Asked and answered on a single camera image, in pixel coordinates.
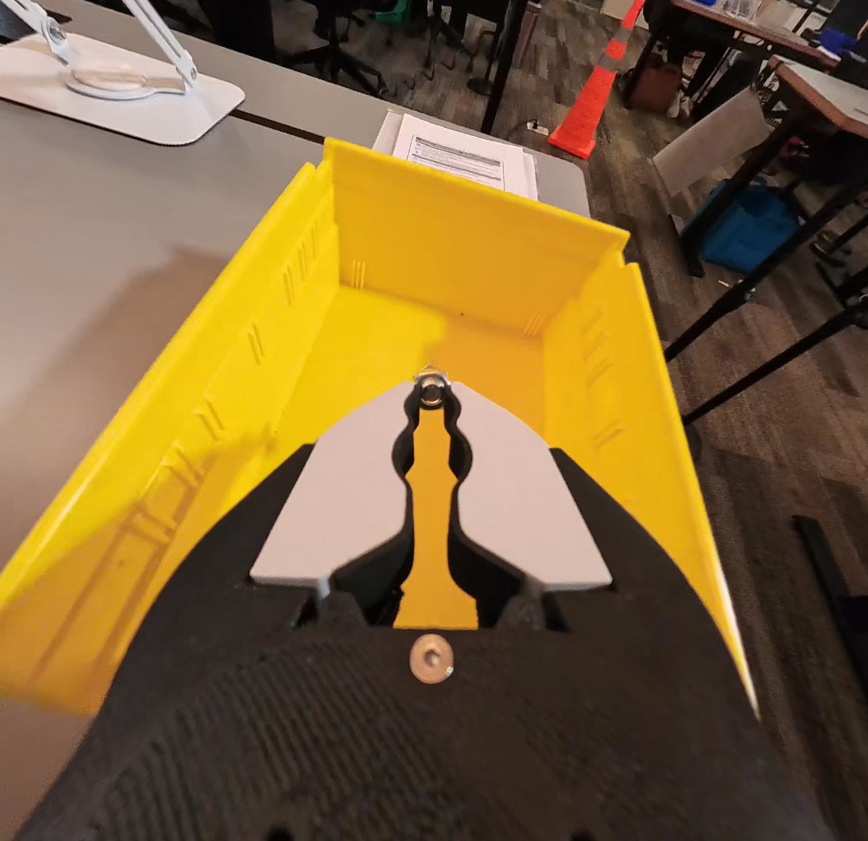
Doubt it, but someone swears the grey cardboard sheet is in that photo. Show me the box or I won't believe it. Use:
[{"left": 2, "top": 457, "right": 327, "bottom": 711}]
[{"left": 652, "top": 87, "right": 774, "bottom": 199}]

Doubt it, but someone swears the yellow plastic bin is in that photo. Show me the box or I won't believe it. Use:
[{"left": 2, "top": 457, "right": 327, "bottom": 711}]
[{"left": 0, "top": 137, "right": 760, "bottom": 720}]

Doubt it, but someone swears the brown bag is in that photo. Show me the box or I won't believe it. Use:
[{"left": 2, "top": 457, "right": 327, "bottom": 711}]
[{"left": 629, "top": 53, "right": 682, "bottom": 113}]

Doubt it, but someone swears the blue fabric bag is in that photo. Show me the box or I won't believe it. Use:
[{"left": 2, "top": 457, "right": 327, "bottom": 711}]
[{"left": 698, "top": 176, "right": 800, "bottom": 277}]

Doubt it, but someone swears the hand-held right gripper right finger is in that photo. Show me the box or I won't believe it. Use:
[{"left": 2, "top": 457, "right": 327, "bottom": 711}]
[{"left": 448, "top": 380, "right": 614, "bottom": 630}]

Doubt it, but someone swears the orange traffic cone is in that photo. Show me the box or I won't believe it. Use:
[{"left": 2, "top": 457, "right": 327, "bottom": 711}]
[{"left": 548, "top": 0, "right": 645, "bottom": 160}]

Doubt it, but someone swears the white document stand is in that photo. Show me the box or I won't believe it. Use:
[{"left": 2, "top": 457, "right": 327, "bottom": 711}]
[{"left": 0, "top": 0, "right": 246, "bottom": 147}]

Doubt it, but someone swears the grey desk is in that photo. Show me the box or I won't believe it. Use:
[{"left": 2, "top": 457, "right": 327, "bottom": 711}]
[{"left": 0, "top": 0, "right": 592, "bottom": 841}]

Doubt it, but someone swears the black office chair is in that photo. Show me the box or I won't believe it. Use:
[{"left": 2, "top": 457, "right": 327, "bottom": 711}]
[{"left": 285, "top": 0, "right": 391, "bottom": 99}]

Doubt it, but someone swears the laminated paper sheet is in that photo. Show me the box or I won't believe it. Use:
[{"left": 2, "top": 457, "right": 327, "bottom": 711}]
[{"left": 373, "top": 110, "right": 540, "bottom": 201}]

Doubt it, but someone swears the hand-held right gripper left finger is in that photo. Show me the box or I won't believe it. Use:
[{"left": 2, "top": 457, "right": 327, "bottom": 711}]
[{"left": 250, "top": 380, "right": 417, "bottom": 628}]

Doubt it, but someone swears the steel hex nut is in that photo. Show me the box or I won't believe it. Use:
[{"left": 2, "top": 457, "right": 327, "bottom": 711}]
[{"left": 414, "top": 366, "right": 453, "bottom": 409}]

